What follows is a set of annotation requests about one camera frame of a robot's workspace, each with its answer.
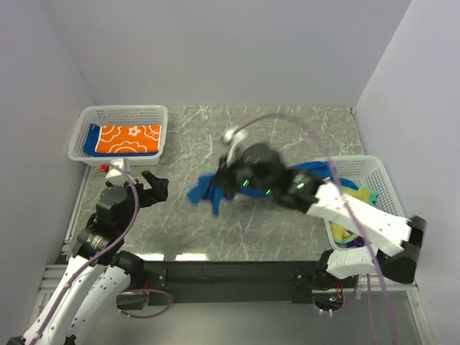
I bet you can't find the aluminium rail frame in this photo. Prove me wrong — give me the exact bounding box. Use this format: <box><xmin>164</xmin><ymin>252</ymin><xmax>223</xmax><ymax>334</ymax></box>
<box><xmin>30</xmin><ymin>166</ymin><xmax>91</xmax><ymax>323</ymax></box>

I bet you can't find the orange floral folded towel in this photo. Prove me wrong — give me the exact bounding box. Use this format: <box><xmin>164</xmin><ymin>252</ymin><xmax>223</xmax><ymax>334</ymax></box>
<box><xmin>95</xmin><ymin>124</ymin><xmax>162</xmax><ymax>155</ymax></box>

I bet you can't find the purple cable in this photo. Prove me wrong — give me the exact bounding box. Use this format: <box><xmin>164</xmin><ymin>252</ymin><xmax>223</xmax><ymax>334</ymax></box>
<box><xmin>233</xmin><ymin>114</ymin><xmax>398</xmax><ymax>345</ymax></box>
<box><xmin>32</xmin><ymin>163</ymin><xmax>141</xmax><ymax>345</ymax></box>

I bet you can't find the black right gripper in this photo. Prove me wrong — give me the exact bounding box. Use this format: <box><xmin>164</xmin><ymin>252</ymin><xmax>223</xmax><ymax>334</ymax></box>
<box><xmin>208</xmin><ymin>150</ymin><xmax>275</xmax><ymax>198</ymax></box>

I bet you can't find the right white plastic basket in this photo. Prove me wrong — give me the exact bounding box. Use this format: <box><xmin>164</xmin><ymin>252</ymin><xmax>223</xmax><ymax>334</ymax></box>
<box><xmin>308</xmin><ymin>155</ymin><xmax>411</xmax><ymax>256</ymax></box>

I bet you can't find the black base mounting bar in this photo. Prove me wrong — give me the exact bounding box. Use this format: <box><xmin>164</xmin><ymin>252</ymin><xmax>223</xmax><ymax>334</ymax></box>
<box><xmin>115</xmin><ymin>259</ymin><xmax>357</xmax><ymax>306</ymax></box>

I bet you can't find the purple towel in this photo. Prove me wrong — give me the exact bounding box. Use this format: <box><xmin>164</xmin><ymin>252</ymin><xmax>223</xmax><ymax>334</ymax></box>
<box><xmin>341</xmin><ymin>178</ymin><xmax>372</xmax><ymax>248</ymax></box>

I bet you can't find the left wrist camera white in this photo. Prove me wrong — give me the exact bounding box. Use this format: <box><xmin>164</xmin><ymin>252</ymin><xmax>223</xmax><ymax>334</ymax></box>
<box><xmin>98</xmin><ymin>158</ymin><xmax>130</xmax><ymax>185</ymax></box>

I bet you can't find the yellow teal patterned towel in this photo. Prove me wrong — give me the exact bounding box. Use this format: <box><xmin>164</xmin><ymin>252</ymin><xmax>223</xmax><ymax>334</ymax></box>
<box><xmin>329</xmin><ymin>185</ymin><xmax>379</xmax><ymax>248</ymax></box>

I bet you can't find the left white plastic basket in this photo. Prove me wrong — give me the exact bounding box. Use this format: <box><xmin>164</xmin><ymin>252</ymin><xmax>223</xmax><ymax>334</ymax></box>
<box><xmin>68</xmin><ymin>105</ymin><xmax>168</xmax><ymax>166</ymax></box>

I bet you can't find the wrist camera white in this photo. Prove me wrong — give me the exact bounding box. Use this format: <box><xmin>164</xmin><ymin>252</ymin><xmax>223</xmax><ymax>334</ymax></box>
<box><xmin>98</xmin><ymin>158</ymin><xmax>130</xmax><ymax>185</ymax></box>
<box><xmin>221</xmin><ymin>126</ymin><xmax>247</xmax><ymax>147</ymax></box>

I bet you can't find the white plastic basket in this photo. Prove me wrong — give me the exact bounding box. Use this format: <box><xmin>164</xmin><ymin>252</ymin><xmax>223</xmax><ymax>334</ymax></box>
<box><xmin>68</xmin><ymin>105</ymin><xmax>168</xmax><ymax>166</ymax></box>
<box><xmin>308</xmin><ymin>155</ymin><xmax>411</xmax><ymax>256</ymax></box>

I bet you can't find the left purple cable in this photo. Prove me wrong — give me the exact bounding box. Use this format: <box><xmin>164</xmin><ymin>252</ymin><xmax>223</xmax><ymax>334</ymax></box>
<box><xmin>32</xmin><ymin>163</ymin><xmax>141</xmax><ymax>345</ymax></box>

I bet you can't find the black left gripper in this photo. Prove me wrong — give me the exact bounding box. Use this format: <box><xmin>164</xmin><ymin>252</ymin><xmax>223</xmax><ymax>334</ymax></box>
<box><xmin>116</xmin><ymin>169</ymin><xmax>168</xmax><ymax>233</ymax></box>

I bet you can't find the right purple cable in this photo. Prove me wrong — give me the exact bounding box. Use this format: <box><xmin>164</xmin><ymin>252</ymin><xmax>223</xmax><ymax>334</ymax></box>
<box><xmin>233</xmin><ymin>114</ymin><xmax>398</xmax><ymax>345</ymax></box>

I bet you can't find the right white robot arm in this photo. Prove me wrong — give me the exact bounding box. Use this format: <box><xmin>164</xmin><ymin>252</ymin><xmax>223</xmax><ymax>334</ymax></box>
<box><xmin>213</xmin><ymin>143</ymin><xmax>426</xmax><ymax>290</ymax></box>

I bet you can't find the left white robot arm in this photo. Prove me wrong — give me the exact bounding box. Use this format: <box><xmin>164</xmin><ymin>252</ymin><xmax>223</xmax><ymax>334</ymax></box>
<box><xmin>9</xmin><ymin>167</ymin><xmax>169</xmax><ymax>344</ymax></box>

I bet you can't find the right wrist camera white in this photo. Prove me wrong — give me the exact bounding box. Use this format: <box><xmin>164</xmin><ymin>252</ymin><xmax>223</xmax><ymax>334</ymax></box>
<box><xmin>221</xmin><ymin>126</ymin><xmax>247</xmax><ymax>147</ymax></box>

